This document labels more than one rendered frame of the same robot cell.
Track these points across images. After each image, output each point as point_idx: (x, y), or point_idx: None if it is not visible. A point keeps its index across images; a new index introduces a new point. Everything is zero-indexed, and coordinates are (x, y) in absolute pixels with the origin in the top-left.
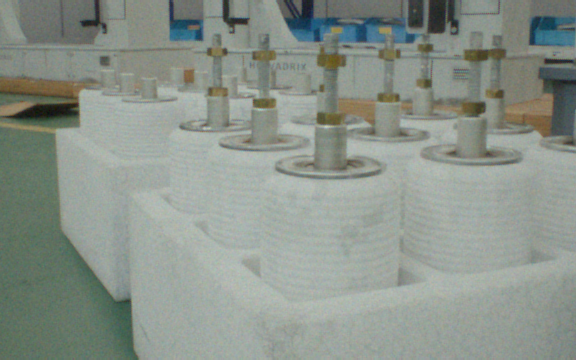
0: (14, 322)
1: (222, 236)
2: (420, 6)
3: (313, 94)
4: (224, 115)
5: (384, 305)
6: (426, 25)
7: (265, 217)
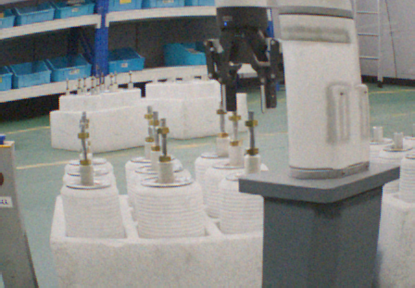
0: None
1: None
2: (220, 92)
3: (406, 156)
4: (217, 148)
5: (56, 202)
6: (223, 106)
7: None
